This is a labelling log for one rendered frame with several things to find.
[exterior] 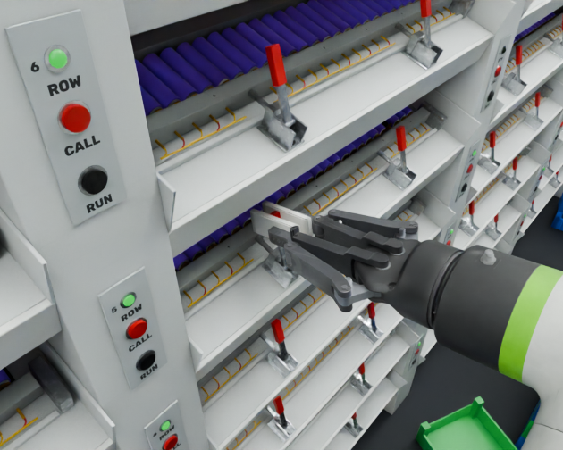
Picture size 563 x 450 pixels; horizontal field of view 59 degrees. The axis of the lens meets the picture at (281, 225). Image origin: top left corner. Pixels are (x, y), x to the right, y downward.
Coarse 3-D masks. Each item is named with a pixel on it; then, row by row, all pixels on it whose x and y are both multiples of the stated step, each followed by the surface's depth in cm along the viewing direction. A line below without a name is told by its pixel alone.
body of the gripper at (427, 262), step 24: (408, 240) 48; (432, 240) 44; (360, 264) 46; (408, 264) 42; (432, 264) 41; (384, 288) 43; (408, 288) 42; (432, 288) 40; (408, 312) 43; (432, 312) 41
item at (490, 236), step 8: (512, 200) 161; (520, 200) 159; (504, 208) 160; (512, 208) 162; (520, 208) 160; (496, 216) 147; (504, 216) 158; (512, 216) 159; (488, 224) 153; (496, 224) 148; (504, 224) 156; (512, 224) 157; (480, 232) 151; (488, 232) 151; (496, 232) 150; (504, 232) 154; (480, 240) 149; (488, 240) 150; (496, 240) 151
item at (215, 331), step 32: (448, 128) 85; (384, 160) 77; (416, 160) 79; (448, 160) 82; (384, 192) 73; (416, 192) 81; (256, 256) 61; (192, 288) 56; (256, 288) 58; (288, 288) 59; (192, 320) 54; (224, 320) 55; (256, 320) 56; (192, 352) 48; (224, 352) 54
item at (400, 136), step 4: (396, 128) 70; (400, 128) 70; (404, 128) 71; (396, 132) 71; (400, 132) 70; (404, 132) 71; (400, 136) 71; (404, 136) 71; (400, 140) 71; (404, 140) 71; (400, 144) 71; (404, 144) 72; (400, 148) 72; (404, 148) 72; (400, 152) 72; (404, 152) 72; (400, 156) 72; (404, 156) 73; (400, 160) 73; (404, 160) 73; (404, 164) 73; (400, 168) 74; (404, 168) 73; (404, 172) 74
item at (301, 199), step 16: (416, 112) 83; (416, 128) 84; (368, 144) 75; (384, 144) 76; (352, 160) 72; (368, 160) 75; (320, 176) 68; (336, 176) 69; (352, 176) 72; (304, 192) 66; (320, 192) 67; (288, 208) 63; (320, 208) 67; (224, 240) 58; (240, 240) 59; (208, 256) 56; (224, 256) 57; (240, 256) 59; (176, 272) 54; (192, 272) 54; (208, 272) 56; (192, 304) 54
